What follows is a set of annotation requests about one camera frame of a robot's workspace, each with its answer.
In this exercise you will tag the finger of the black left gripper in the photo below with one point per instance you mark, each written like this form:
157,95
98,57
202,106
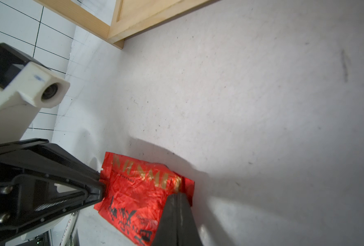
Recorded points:
39,183

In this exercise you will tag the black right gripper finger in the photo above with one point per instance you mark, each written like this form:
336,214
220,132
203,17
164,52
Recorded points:
177,226

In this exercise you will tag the red tea bag four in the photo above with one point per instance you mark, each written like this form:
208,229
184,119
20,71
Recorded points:
136,193

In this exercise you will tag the wooden two-tier shelf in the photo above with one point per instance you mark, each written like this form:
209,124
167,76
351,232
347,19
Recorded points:
130,18

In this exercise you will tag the white bowl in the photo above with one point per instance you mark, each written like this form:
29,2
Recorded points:
33,233

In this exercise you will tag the metal spoon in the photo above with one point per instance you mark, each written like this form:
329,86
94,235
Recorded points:
67,235

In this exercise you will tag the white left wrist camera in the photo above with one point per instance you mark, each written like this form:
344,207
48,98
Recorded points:
26,86

